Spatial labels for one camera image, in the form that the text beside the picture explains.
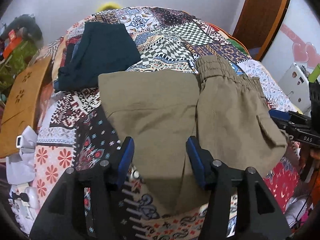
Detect brown wooden door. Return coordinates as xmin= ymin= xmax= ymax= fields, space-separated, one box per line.
xmin=233 ymin=0 xmax=290 ymax=61

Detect grey white cloth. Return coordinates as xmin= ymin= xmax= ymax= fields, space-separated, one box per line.
xmin=5 ymin=126 xmax=37 ymax=185

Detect colourful patchwork bed quilt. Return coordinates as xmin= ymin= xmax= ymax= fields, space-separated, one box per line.
xmin=33 ymin=7 xmax=296 ymax=239

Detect green patterned storage bag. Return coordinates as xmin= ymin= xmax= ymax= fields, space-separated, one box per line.
xmin=1 ymin=40 xmax=37 ymax=92

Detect white appliance with stickers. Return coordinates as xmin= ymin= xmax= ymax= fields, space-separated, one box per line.
xmin=278 ymin=62 xmax=311 ymax=116

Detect grey plush pillow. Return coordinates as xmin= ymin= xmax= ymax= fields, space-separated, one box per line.
xmin=1 ymin=14 xmax=42 ymax=41

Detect olive khaki pants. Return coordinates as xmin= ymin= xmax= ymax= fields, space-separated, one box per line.
xmin=98 ymin=55 xmax=287 ymax=215

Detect orange box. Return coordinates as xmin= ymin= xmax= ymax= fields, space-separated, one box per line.
xmin=3 ymin=30 xmax=23 ymax=59

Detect dark navy folded garment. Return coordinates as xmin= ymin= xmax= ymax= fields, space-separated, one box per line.
xmin=54 ymin=22 xmax=140 ymax=92

